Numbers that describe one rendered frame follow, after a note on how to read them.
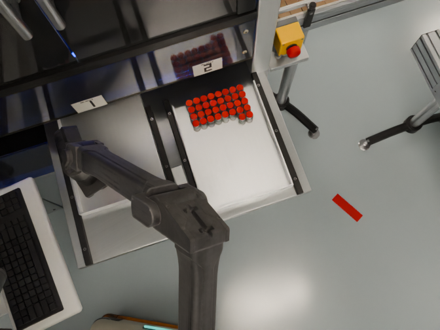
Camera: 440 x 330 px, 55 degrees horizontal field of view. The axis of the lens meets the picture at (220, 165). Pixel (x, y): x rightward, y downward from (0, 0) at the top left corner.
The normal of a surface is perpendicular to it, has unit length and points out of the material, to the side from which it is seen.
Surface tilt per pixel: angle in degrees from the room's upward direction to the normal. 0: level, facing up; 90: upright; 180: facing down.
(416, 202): 0
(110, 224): 0
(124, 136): 0
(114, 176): 54
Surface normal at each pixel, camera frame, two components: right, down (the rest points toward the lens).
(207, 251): 0.62, 0.25
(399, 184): -0.03, -0.25
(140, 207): -0.78, 0.15
